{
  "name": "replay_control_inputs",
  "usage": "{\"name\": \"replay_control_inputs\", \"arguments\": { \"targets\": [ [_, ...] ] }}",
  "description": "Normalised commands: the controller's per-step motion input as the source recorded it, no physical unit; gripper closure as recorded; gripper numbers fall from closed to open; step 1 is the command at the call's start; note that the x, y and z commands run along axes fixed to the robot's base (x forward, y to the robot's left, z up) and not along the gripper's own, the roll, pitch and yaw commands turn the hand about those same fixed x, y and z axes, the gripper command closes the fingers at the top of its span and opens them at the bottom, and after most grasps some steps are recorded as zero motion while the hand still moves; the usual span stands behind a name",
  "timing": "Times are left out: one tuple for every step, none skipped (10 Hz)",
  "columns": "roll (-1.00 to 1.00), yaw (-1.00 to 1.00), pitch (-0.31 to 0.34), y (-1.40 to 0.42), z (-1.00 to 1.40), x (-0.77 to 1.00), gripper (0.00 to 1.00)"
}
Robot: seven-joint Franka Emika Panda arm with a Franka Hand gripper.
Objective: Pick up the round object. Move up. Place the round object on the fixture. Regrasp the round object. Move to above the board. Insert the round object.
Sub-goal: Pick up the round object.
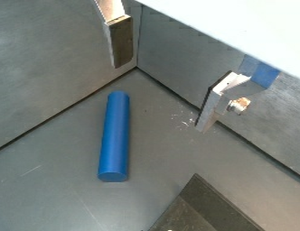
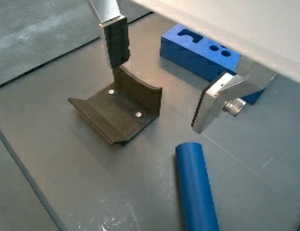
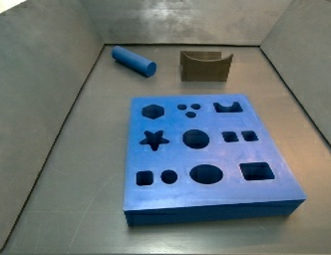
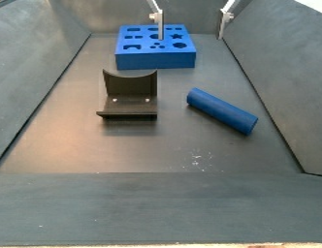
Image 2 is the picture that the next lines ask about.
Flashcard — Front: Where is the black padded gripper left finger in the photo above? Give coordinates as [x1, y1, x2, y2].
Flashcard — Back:
[86, 0, 131, 69]

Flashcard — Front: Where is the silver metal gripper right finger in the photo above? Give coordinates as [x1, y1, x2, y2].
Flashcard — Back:
[191, 57, 277, 134]

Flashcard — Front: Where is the blue round cylinder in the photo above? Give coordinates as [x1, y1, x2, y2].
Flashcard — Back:
[175, 143, 219, 231]

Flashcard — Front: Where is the blue shape sorting board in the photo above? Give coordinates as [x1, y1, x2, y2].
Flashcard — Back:
[158, 23, 266, 106]

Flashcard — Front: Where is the black curved cradle holder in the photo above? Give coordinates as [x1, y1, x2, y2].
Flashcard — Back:
[68, 66, 162, 144]

